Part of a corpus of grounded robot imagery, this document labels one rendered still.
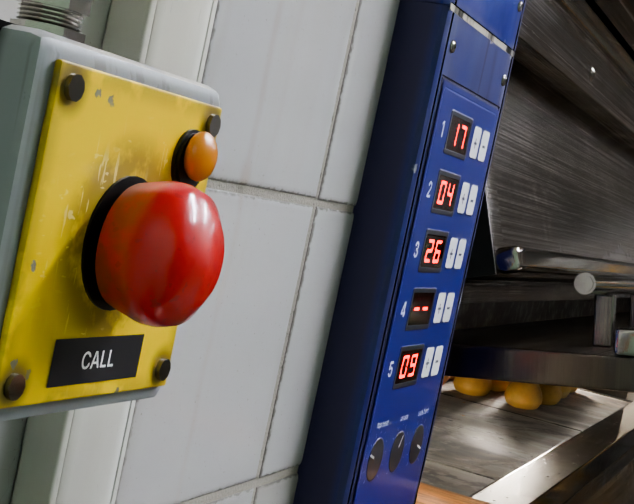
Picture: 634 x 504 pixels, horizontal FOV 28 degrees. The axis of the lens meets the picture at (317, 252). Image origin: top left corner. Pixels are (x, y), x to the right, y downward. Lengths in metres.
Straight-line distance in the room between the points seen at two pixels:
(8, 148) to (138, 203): 0.04
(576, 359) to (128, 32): 0.55
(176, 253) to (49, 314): 0.04
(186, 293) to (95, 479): 0.17
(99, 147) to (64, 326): 0.05
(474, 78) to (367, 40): 0.12
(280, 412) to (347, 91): 0.18
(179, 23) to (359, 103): 0.24
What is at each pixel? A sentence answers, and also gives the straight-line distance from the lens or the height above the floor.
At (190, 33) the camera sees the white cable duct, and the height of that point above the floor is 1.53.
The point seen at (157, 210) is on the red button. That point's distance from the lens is 0.33.
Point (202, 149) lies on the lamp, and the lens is 0.37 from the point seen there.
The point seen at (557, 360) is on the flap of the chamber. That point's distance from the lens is 0.92.
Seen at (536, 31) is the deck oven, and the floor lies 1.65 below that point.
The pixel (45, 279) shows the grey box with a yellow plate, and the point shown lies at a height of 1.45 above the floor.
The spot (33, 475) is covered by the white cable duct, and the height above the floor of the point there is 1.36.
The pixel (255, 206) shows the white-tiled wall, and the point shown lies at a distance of 0.59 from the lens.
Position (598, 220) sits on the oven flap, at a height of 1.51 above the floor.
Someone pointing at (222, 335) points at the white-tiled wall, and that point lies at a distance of 0.59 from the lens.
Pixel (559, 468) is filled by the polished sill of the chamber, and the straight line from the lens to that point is 1.75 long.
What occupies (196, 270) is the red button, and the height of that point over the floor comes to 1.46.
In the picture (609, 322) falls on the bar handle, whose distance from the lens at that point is 1.03.
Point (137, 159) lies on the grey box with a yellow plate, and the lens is 0.35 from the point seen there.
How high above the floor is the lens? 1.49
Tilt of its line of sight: 3 degrees down
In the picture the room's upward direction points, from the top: 12 degrees clockwise
